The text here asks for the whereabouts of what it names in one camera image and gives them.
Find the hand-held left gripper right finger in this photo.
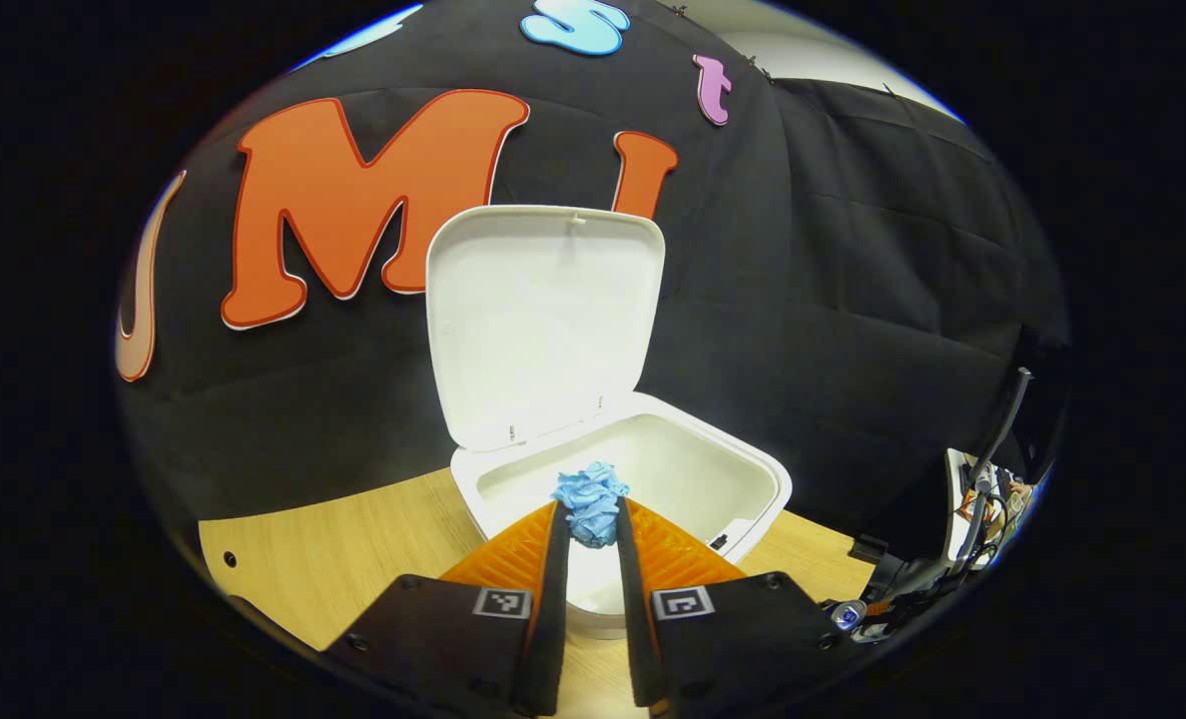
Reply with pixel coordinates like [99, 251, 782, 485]
[615, 497, 854, 712]

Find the black backdrop cloth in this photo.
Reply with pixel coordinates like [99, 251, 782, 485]
[114, 0, 1071, 540]

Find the blue paper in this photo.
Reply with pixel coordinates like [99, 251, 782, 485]
[551, 461, 631, 550]

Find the white desktop garbage bin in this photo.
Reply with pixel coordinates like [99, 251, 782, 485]
[425, 205, 794, 640]

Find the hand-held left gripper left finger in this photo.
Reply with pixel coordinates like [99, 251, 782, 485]
[323, 502, 572, 718]

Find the wooden desktop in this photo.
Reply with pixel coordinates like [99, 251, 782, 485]
[199, 467, 879, 719]

